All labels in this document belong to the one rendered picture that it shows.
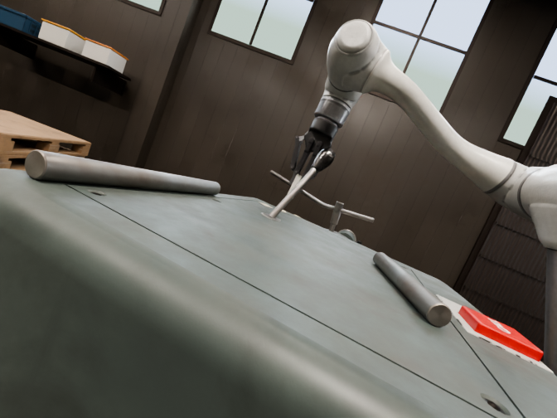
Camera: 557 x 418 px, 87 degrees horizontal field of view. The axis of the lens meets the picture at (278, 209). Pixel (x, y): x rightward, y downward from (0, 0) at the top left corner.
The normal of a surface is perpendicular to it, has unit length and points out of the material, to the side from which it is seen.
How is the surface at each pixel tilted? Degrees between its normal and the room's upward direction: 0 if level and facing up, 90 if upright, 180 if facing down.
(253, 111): 90
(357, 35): 85
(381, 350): 0
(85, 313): 90
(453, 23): 90
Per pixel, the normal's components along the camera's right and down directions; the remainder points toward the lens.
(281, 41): -0.14, 0.06
